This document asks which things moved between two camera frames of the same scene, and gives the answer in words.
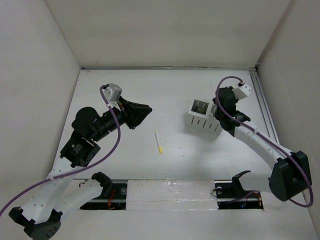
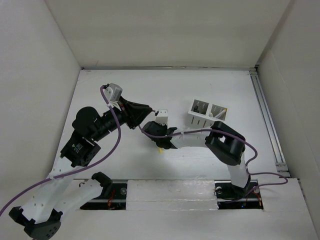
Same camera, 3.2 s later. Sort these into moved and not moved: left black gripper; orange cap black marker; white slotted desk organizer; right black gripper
Moved: right black gripper
Not moved: left black gripper; white slotted desk organizer; orange cap black marker
